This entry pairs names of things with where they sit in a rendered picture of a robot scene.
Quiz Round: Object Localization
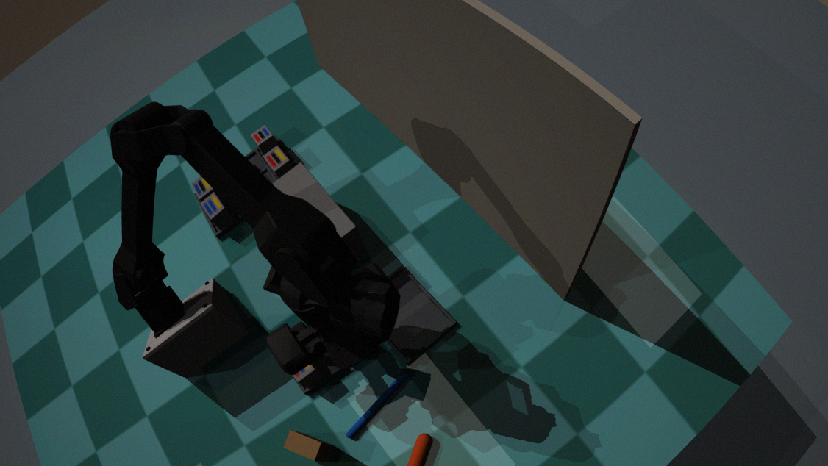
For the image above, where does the dark blue rod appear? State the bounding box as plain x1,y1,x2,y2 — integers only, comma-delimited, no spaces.
346,370,409,439

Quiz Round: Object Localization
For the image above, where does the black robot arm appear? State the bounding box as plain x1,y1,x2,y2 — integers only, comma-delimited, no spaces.
110,101,399,369

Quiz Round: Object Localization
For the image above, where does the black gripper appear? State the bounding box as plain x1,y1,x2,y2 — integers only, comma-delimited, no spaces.
266,263,401,375

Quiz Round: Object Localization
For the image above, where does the brown rectangular block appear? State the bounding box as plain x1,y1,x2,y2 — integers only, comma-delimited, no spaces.
284,430,334,462

